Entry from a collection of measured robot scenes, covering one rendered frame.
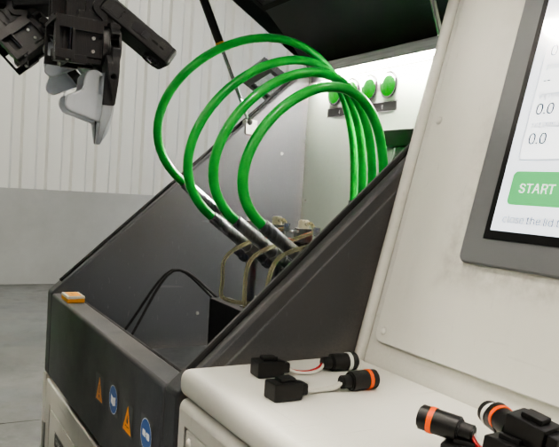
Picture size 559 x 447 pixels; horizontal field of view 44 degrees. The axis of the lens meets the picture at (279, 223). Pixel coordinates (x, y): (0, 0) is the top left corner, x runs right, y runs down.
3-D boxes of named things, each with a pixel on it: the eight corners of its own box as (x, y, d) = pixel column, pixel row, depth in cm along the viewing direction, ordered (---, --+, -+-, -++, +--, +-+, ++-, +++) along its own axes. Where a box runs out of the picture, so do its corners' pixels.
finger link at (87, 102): (59, 141, 86) (63, 67, 86) (106, 145, 89) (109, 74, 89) (65, 140, 84) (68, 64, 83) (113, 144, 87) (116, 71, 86)
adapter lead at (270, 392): (274, 404, 62) (276, 381, 62) (263, 396, 64) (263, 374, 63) (381, 391, 68) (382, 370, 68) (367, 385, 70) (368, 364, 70)
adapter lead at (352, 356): (257, 380, 69) (259, 359, 69) (248, 373, 71) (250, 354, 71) (359, 372, 74) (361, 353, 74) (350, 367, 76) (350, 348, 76)
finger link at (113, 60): (94, 106, 88) (97, 38, 88) (107, 107, 89) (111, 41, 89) (104, 103, 84) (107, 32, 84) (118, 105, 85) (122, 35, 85)
